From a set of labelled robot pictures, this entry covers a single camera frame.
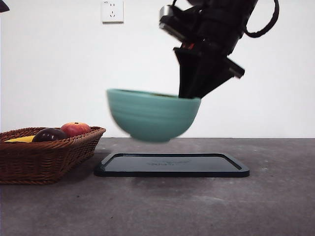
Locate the right wrist grey camera box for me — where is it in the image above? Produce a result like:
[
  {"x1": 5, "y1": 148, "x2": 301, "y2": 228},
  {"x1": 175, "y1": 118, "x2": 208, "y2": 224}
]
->
[{"x1": 158, "y1": 4, "x2": 201, "y2": 41}]

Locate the teal ceramic bowl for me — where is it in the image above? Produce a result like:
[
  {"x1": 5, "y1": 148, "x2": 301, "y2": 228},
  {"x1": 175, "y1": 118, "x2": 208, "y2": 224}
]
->
[{"x1": 106, "y1": 88, "x2": 202, "y2": 143}]

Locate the red apple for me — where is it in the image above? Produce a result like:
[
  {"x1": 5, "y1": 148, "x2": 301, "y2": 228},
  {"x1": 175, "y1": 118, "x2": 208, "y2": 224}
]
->
[{"x1": 61, "y1": 122, "x2": 92, "y2": 138}]

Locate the white wall power socket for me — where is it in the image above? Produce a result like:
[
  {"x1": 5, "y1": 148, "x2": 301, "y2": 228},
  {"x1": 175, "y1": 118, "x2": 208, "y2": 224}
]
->
[{"x1": 102, "y1": 0, "x2": 125, "y2": 25}]

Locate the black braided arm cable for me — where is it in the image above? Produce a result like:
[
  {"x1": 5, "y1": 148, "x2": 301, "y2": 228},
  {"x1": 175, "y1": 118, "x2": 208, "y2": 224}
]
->
[{"x1": 243, "y1": 0, "x2": 281, "y2": 38}]

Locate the brown wicker basket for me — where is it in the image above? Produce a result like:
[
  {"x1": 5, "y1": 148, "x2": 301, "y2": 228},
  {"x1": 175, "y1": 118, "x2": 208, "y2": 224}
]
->
[{"x1": 0, "y1": 126, "x2": 107, "y2": 185}]

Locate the yellow banana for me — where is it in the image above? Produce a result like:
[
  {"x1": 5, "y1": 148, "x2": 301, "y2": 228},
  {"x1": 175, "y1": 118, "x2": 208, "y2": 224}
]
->
[{"x1": 4, "y1": 135, "x2": 36, "y2": 144}]

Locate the black rectangular tray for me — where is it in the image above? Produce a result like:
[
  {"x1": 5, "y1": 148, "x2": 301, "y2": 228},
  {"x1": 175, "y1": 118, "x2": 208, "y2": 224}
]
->
[{"x1": 94, "y1": 152, "x2": 251, "y2": 178}]

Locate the dark purple round fruit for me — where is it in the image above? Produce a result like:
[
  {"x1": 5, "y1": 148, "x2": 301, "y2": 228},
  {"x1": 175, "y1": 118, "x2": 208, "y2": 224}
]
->
[{"x1": 31, "y1": 128, "x2": 68, "y2": 143}]

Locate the green avocado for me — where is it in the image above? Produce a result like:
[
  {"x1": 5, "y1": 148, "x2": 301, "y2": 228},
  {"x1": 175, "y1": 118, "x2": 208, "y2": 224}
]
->
[{"x1": 147, "y1": 92, "x2": 180, "y2": 97}]

